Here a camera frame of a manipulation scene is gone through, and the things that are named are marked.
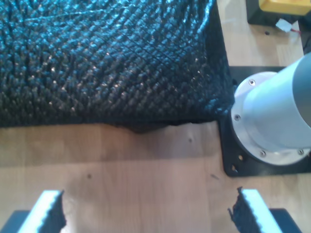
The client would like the black bubble mat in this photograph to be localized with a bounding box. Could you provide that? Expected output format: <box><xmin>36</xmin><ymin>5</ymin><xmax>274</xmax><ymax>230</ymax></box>
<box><xmin>0</xmin><ymin>0</ymin><xmax>235</xmax><ymax>134</ymax></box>

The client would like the yellow black box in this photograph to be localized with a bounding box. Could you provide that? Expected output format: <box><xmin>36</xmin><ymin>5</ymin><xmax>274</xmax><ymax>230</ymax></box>
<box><xmin>246</xmin><ymin>0</ymin><xmax>311</xmax><ymax>25</ymax></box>

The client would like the white connector red wire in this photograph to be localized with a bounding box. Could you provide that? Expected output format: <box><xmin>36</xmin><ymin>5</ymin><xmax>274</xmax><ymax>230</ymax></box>
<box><xmin>276</xmin><ymin>18</ymin><xmax>302</xmax><ymax>33</ymax></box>

